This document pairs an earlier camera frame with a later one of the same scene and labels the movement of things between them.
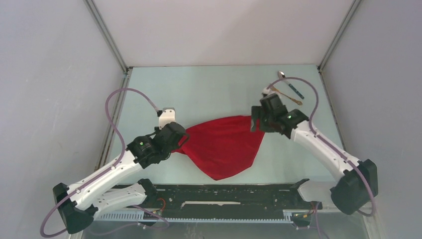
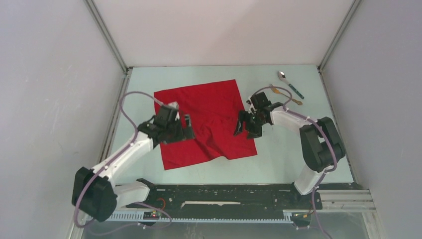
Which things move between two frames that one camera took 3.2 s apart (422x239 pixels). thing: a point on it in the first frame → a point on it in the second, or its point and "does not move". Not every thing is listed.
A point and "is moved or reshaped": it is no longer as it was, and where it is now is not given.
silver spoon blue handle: x=280 y=74 does not move
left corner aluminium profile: x=117 y=110 does not move
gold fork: x=275 y=90 does not move
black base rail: x=230 y=195 does not move
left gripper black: x=157 y=129 → x=187 y=134
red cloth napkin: x=225 y=147 is moved or reshaped
